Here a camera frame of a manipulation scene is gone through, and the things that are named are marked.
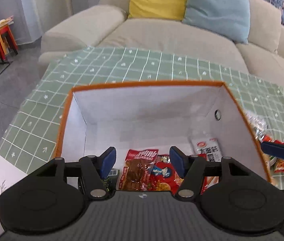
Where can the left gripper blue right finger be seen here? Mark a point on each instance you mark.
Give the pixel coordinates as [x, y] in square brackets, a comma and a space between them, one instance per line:
[190, 169]

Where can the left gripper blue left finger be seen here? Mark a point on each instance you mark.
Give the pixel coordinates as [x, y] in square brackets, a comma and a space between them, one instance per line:
[94, 170]

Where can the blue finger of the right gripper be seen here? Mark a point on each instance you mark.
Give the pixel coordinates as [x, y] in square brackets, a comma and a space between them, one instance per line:
[273, 149]

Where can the red striped crisps packet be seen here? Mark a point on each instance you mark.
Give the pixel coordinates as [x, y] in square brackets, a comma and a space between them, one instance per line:
[277, 165]

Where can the dark green seaweed packet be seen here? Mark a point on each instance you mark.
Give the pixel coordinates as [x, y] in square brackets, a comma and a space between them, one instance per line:
[110, 182]

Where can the clear packet red label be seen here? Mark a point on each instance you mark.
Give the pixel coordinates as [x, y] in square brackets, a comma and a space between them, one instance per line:
[268, 138]

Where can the brown dried tofu packet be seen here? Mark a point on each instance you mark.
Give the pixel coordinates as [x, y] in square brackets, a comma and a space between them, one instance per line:
[137, 170]

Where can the clear nuts packet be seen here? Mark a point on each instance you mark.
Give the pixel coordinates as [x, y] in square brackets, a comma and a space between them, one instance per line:
[257, 123]

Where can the red spicy strips packet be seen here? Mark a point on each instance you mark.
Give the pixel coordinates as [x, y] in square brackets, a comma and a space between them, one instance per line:
[163, 176]

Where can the green checkered tablecloth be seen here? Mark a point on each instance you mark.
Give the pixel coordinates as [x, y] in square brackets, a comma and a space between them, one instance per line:
[30, 139]

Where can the orange cardboard box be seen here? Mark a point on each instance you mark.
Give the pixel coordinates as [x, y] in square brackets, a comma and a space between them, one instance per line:
[156, 115]

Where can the beige sofa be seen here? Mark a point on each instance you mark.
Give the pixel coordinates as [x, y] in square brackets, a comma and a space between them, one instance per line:
[107, 25]

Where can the beige back cushion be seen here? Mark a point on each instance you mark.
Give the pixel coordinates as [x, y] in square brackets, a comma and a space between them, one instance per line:
[265, 25]

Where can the light blue cushion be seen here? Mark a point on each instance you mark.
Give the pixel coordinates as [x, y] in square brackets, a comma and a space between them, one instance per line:
[229, 18]

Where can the red orange stool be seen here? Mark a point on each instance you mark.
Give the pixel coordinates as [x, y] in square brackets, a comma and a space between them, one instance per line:
[7, 43]

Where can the white door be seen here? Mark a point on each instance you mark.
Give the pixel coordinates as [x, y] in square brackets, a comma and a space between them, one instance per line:
[42, 15]

